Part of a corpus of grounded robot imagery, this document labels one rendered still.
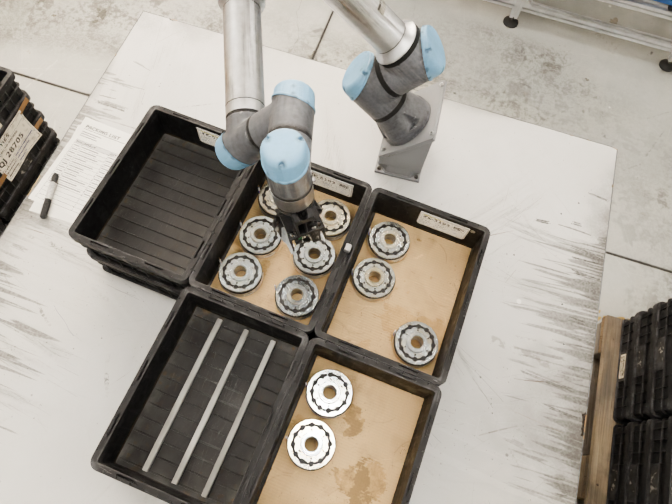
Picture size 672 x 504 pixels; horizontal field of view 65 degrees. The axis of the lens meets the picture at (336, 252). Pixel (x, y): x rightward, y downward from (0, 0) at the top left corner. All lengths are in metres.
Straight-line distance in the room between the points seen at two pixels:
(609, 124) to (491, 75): 0.62
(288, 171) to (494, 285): 0.84
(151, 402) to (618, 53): 2.81
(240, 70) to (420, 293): 0.66
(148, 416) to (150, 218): 0.48
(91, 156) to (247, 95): 0.78
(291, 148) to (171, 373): 0.64
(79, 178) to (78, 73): 1.28
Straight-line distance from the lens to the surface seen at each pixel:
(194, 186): 1.43
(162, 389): 1.27
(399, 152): 1.48
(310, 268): 1.27
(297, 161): 0.82
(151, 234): 1.39
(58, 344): 1.51
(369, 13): 1.23
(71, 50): 3.01
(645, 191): 2.83
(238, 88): 1.03
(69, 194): 1.66
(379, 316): 1.27
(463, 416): 1.41
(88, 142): 1.74
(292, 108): 0.90
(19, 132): 2.22
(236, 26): 1.11
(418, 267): 1.33
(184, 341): 1.28
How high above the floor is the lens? 2.04
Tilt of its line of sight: 67 degrees down
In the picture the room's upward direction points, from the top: 9 degrees clockwise
